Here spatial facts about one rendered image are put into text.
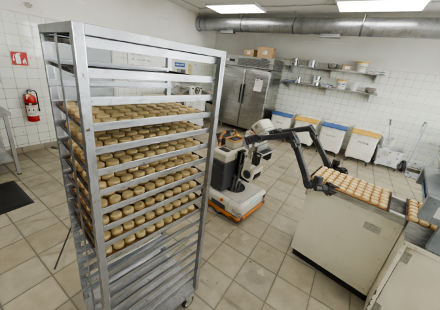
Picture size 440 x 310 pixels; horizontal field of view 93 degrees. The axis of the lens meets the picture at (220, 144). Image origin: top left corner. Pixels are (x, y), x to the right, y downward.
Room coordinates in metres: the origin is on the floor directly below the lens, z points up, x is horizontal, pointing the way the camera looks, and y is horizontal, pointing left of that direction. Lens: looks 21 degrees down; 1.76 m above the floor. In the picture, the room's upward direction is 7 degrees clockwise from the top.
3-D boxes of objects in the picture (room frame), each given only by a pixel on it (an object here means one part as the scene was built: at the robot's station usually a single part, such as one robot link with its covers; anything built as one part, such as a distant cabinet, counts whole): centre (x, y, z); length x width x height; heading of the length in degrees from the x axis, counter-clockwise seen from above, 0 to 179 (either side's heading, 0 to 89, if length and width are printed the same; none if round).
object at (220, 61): (1.11, 0.05, 0.97); 0.03 x 0.03 x 1.70; 49
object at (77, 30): (1.03, 0.42, 0.93); 0.64 x 0.51 x 1.78; 139
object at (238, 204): (2.41, -0.26, 0.16); 0.67 x 0.64 x 0.25; 51
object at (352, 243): (1.61, -1.24, 0.45); 0.70 x 0.34 x 0.90; 50
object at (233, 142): (2.48, -0.18, 0.87); 0.23 x 0.15 x 0.11; 141
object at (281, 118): (5.77, -1.64, 0.38); 0.64 x 0.54 x 0.77; 152
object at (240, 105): (6.22, -0.63, 1.02); 1.40 x 0.90 x 2.05; 59
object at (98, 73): (0.90, 0.27, 1.68); 0.64 x 0.03 x 0.03; 139
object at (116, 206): (0.90, 0.27, 1.14); 0.64 x 0.03 x 0.03; 139
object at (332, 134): (5.11, -2.76, 0.38); 0.64 x 0.54 x 0.77; 148
